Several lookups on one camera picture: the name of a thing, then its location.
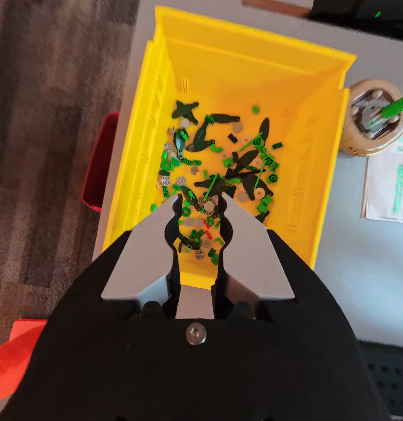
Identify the red storage bin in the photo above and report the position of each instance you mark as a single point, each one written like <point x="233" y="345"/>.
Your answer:
<point x="99" y="164"/>

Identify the building instruction booklet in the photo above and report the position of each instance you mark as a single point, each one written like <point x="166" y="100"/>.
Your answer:
<point x="386" y="184"/>

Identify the toy bamboo stalk in tan pot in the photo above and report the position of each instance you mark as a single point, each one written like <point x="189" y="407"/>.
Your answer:
<point x="356" y="138"/>

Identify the grey desk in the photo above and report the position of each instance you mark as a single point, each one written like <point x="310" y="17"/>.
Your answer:
<point x="353" y="263"/>

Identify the pile of toy brick pieces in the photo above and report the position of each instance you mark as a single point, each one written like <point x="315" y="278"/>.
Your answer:
<point x="221" y="164"/>

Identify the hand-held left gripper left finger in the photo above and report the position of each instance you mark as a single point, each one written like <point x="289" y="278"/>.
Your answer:
<point x="139" y="263"/>

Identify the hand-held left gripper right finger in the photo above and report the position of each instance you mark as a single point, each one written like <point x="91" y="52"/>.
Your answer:
<point x="254" y="263"/>

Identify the yellow plastic parts bin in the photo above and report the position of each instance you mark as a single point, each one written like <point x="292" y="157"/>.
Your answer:
<point x="241" y="82"/>

